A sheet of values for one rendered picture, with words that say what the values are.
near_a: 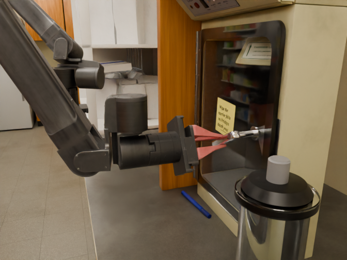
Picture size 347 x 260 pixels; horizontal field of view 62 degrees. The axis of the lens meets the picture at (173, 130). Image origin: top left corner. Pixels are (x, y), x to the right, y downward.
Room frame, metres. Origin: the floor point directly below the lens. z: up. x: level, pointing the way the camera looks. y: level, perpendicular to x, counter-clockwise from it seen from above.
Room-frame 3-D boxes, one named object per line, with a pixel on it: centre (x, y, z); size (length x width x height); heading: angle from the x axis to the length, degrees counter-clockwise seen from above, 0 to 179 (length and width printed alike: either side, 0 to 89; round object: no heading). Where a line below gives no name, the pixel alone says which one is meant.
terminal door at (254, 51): (0.60, -0.12, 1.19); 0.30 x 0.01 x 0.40; 19
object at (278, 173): (0.35, -0.14, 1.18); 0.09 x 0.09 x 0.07
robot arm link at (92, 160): (0.47, 0.10, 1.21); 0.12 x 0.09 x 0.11; 99
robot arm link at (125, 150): (0.47, 0.07, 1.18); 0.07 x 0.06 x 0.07; 110
